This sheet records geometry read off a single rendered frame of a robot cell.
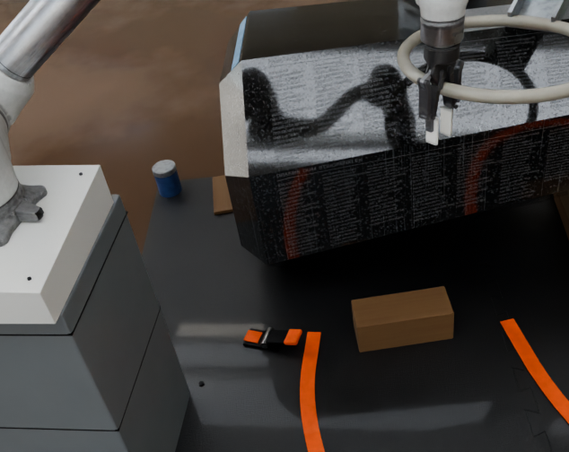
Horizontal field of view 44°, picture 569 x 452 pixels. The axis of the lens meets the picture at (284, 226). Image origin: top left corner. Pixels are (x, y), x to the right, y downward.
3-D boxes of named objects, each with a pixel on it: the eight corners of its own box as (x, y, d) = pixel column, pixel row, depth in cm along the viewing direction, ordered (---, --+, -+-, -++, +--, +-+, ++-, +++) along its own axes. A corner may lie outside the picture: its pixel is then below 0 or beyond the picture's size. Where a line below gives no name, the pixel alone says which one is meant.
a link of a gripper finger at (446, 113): (440, 106, 162) (442, 105, 162) (439, 133, 166) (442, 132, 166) (450, 109, 160) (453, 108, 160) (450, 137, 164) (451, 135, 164)
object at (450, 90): (444, 15, 197) (444, 4, 195) (634, 38, 173) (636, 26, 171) (361, 84, 164) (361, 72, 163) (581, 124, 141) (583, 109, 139)
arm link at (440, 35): (474, 12, 146) (472, 39, 149) (438, 4, 152) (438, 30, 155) (446, 26, 141) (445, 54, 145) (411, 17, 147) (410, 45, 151)
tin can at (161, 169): (172, 200, 300) (165, 175, 292) (154, 195, 305) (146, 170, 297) (187, 186, 307) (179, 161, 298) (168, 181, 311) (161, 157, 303)
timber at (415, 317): (359, 352, 224) (356, 327, 217) (353, 325, 233) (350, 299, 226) (453, 338, 223) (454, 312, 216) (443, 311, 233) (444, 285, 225)
